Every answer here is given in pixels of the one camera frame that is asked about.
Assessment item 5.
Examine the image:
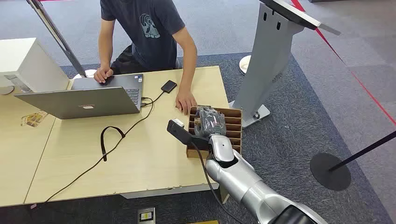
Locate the person's right hand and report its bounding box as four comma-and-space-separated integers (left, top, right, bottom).
93, 66, 114, 84

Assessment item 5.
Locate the person's left hand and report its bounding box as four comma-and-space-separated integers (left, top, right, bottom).
175, 90, 198, 116

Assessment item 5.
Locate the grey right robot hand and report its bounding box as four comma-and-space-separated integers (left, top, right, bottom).
194, 105, 227, 138

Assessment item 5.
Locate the brown cardboard slotted card box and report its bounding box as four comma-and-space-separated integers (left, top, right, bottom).
186, 106, 242, 159

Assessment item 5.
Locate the person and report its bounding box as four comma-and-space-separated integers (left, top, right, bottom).
93, 0, 198, 116

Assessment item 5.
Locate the yellow printed card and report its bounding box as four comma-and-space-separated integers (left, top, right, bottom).
21, 111, 49, 128

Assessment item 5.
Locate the black external drive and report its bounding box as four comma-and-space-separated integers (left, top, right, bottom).
161, 80, 178, 94

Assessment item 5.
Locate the grey laptop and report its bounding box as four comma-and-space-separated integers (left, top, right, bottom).
14, 73, 144, 120

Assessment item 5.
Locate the grey slanted pole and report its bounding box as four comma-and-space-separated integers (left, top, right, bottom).
26, 0, 87, 78

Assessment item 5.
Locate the white round floor base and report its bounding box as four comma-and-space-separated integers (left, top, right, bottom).
239, 55, 252, 75

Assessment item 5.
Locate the white box device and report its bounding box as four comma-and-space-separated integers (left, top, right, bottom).
0, 37, 71, 93

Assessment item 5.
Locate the grey kiosk stand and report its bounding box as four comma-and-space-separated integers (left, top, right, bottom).
229, 0, 341, 129

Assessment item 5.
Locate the floor power socket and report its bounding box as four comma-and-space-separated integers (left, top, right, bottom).
137, 207, 156, 224

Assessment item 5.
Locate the black stanchion base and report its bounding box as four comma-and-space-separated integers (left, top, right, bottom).
310, 153, 352, 191

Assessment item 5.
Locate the black stanchion pole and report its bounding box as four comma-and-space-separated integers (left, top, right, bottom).
328, 130, 396, 172

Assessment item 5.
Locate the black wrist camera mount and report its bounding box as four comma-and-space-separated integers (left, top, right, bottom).
166, 118, 210, 151

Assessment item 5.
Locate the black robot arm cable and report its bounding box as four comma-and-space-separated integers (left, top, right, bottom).
191, 142, 245, 224

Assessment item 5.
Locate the black strap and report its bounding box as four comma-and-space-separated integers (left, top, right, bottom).
100, 126, 126, 162

